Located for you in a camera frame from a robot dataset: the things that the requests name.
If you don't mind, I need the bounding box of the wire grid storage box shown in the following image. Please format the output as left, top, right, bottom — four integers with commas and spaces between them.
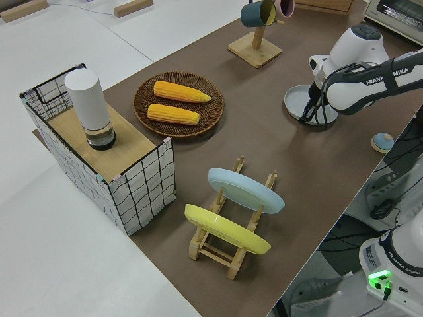
19, 62, 176, 237

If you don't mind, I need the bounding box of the light wooden block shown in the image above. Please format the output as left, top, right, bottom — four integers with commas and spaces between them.
0, 0, 49, 23
113, 0, 155, 17

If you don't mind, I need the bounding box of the brown table mat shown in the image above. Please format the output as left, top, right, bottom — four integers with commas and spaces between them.
31, 0, 423, 317

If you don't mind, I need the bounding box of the teal mug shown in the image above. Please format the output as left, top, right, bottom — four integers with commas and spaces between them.
240, 0, 277, 28

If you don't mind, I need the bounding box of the round wicker basket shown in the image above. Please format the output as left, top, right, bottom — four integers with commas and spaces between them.
132, 71, 225, 139

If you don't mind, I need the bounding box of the gray round plate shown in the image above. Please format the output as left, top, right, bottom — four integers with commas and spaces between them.
283, 85, 338, 126

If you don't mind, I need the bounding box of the wooden mug tree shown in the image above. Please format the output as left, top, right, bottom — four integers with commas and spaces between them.
227, 0, 283, 69

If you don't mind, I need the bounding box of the light blue plate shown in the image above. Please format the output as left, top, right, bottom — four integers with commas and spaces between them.
208, 167, 286, 215

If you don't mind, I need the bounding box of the yellow plate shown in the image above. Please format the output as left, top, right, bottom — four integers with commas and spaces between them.
184, 203, 272, 256

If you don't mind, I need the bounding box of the yellow corn cob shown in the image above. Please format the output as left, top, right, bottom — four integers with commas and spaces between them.
147, 104, 200, 125
153, 81, 212, 104

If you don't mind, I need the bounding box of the pink mug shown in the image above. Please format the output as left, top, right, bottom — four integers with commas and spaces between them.
276, 0, 297, 18

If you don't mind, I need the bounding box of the wooden plate rack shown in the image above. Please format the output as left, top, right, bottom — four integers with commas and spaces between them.
188, 155, 279, 281

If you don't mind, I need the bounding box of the blue wooden bell knob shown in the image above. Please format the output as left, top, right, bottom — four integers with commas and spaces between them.
370, 132, 394, 153

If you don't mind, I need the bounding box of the white cylinder with clear base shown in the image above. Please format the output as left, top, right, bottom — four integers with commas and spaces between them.
64, 68, 117, 151

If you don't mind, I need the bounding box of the white toaster oven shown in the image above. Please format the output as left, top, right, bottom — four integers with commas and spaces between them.
363, 0, 423, 44

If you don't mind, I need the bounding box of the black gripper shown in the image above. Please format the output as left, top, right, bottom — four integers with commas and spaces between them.
299, 81, 327, 123

